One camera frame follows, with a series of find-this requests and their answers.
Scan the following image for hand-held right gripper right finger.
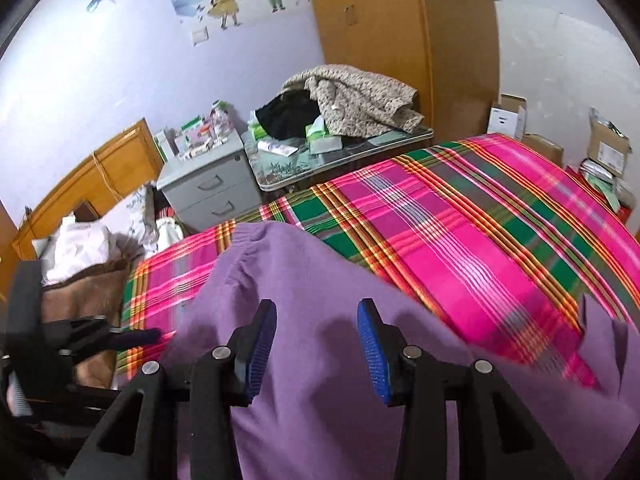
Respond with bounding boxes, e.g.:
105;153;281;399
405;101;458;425
356;298;576;480

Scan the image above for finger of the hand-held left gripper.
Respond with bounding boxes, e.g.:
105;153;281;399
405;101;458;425
107;329;163;352

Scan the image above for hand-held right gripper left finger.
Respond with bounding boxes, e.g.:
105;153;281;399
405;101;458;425
65;299;278;480

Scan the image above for purple garment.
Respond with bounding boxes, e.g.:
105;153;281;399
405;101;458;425
116;222;640;480

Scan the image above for brown fleece blanket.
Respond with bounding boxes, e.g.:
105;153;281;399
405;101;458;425
42;255;146;388

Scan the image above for white cloth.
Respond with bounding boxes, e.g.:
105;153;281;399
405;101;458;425
32;219;117;286

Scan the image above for white bag with red trim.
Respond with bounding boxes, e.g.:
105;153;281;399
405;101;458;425
152;210;187;252

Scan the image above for floral pillow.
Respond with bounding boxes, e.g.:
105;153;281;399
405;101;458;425
100;185;162;256

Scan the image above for pink green plaid bed sheet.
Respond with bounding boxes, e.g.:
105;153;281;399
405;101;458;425
116;132;640;391

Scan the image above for grey drawer cabinet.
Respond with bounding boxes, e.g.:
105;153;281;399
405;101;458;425
156;130;263;235

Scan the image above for wooden headboard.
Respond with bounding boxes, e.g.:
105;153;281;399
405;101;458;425
10;119;166;261

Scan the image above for glass-top table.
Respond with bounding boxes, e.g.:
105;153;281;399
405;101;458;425
242;122;435;192

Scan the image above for white tube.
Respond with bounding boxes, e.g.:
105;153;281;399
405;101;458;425
257;141;298;157

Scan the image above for pile of medicine boxes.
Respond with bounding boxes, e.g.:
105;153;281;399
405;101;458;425
152;100;241;162

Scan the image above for black garment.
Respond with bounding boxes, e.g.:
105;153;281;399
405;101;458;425
255;94;321;140

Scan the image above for beige floral garment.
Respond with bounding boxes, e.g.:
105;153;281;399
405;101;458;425
280;64;426;138

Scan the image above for brown cardboard box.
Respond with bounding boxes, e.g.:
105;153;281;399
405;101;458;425
522;132;565;168

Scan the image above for white cardboard box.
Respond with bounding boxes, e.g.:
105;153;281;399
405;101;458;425
487;94;527;141

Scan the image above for plastic packages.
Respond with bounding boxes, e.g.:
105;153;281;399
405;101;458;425
579;159;632;211

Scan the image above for labelled cardboard parcel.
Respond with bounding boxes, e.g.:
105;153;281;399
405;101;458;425
585;107;633;178

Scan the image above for wooden wardrobe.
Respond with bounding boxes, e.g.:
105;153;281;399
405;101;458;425
300;0;501;141

